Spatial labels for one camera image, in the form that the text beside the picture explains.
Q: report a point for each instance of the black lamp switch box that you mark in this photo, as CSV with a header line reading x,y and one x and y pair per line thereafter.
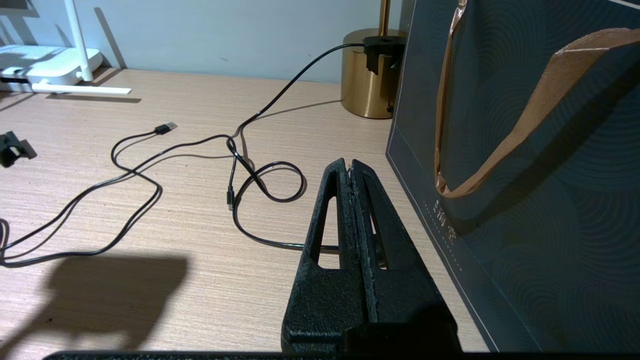
x,y
380,50

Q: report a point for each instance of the brass desk lamp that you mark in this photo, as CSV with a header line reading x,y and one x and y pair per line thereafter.
x,y
365,90

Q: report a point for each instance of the small black clip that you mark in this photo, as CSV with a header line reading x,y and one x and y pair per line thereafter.
x,y
10,149

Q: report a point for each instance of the white router with antennas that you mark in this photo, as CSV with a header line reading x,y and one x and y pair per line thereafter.
x,y
50,62

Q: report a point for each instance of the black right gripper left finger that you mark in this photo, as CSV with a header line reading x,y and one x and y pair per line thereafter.
x,y
320,310

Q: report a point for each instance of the dark gift bag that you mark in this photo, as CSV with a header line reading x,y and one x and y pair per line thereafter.
x,y
550,250

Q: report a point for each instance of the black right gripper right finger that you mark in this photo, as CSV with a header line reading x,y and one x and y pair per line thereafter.
x,y
415,300

